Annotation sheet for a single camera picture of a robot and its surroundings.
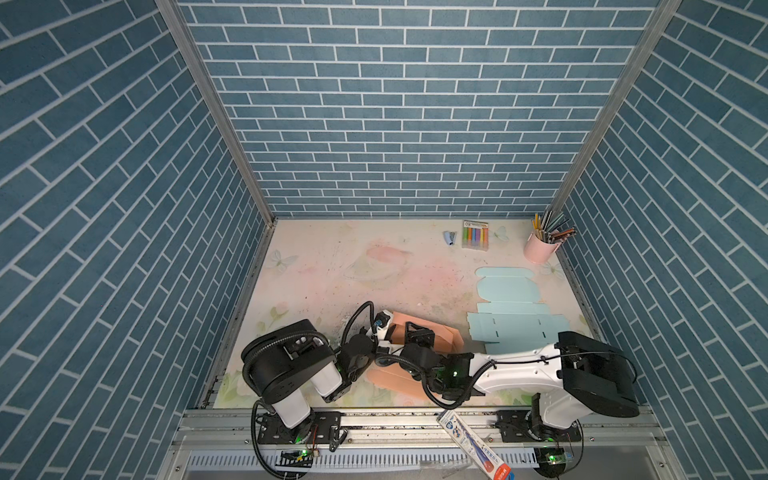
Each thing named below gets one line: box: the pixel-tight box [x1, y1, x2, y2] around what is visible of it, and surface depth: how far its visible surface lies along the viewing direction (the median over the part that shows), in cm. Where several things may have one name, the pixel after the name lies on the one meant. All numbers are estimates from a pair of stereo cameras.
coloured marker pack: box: [462, 220, 489, 252], surface depth 117 cm
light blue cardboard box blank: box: [467, 267, 570, 354], surface depth 98 cm
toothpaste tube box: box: [436, 409, 515, 480], surface depth 71 cm
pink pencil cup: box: [523, 233, 562, 264], surface depth 106 cm
